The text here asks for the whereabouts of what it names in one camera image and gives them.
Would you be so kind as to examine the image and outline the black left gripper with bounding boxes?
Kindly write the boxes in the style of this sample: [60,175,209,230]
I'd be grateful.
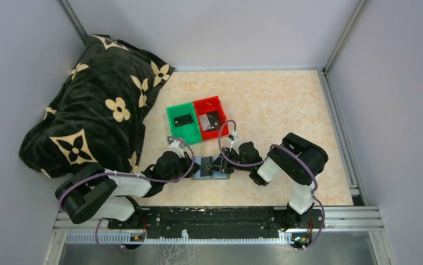
[163,151,201,184]

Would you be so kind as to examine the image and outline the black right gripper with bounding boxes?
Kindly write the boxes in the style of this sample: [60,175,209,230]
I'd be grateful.
[206,147,252,174]

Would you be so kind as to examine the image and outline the grey leather card holder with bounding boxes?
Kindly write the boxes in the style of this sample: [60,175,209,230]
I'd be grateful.
[191,156,230,181]

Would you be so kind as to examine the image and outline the dark credit card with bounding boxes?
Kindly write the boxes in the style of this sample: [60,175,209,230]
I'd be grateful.
[200,156,213,177]
[207,111,222,131]

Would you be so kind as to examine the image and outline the silver grey credit card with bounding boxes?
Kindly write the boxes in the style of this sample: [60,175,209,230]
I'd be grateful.
[199,114,214,131]

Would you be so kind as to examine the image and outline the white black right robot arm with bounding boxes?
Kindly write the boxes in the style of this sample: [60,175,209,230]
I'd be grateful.
[206,132,329,227]

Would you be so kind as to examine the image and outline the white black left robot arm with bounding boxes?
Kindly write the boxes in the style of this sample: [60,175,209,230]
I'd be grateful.
[55,151,200,229]

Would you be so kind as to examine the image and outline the green plastic bin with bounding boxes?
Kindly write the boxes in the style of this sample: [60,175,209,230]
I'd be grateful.
[166,102,202,145]

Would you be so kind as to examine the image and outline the red plastic bin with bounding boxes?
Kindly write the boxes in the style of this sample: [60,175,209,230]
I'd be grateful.
[192,96,227,141]

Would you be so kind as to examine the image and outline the black floral plush blanket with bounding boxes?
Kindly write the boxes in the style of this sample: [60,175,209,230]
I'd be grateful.
[19,35,175,178]

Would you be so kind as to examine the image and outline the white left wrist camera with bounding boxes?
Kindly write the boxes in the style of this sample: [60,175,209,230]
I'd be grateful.
[167,136,185,158]

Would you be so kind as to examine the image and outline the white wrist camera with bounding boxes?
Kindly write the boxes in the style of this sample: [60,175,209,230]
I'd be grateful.
[228,130,241,150]
[167,136,185,158]

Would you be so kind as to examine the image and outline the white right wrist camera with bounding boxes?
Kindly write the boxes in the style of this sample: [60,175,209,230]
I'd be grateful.
[228,130,241,150]

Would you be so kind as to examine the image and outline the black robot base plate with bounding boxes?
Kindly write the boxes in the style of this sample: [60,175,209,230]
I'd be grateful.
[108,206,322,240]

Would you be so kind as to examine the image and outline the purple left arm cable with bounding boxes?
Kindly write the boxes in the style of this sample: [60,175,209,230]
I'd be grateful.
[57,136,196,253]

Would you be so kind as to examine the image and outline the slotted grey cable duct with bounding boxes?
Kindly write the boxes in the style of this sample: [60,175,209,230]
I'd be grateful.
[65,230,302,246]

